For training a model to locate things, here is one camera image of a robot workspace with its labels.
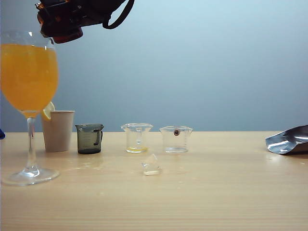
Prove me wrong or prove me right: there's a beige paper cup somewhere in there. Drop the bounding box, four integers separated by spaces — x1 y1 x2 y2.
41 110 76 153

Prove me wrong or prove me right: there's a yellow lemon slice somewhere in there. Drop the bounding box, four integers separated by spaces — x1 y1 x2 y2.
42 101 56 121

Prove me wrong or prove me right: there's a dark smoked measuring cup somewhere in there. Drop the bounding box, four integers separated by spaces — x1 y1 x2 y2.
75 123 104 155

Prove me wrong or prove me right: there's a clear measuring cup yellow residue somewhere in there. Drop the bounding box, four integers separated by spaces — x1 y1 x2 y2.
120 123 154 154

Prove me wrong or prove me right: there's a black cable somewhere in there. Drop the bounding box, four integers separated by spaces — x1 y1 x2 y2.
102 0 136 30

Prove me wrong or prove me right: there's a small tipped clear cup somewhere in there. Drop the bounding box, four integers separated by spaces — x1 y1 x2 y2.
141 154 164 177

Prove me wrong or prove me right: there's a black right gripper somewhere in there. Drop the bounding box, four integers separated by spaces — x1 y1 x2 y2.
39 0 112 27

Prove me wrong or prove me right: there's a clear measuring cup round sticker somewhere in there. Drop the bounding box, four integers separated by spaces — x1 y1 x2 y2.
159 125 194 154

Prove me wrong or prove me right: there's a large stemmed wine glass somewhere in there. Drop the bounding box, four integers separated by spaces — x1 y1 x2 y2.
0 30 61 187

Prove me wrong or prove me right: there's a silver foil bag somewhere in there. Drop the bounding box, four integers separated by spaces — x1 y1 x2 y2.
265 124 308 155

